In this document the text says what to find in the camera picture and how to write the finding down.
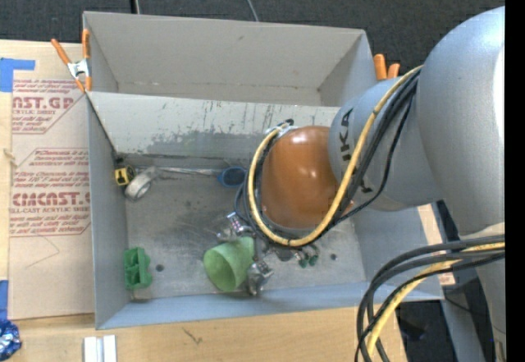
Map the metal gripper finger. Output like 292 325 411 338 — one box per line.
216 211 249 241
245 261 275 297

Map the pale green cup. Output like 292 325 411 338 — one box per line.
203 236 256 293

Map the blue and clear plastic tool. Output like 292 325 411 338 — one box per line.
153 165 248 190

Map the grey metal bin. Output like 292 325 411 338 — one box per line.
81 10 445 331

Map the grey tape roll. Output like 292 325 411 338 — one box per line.
123 166 159 202

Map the green plastic block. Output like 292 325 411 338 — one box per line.
123 246 154 291

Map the yellow and black small tool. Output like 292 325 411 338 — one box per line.
114 164 137 188

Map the brown cardboard board red print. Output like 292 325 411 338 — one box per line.
0 39 96 321

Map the blue shiny crumpled wrapper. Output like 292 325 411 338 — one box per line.
0 318 22 358

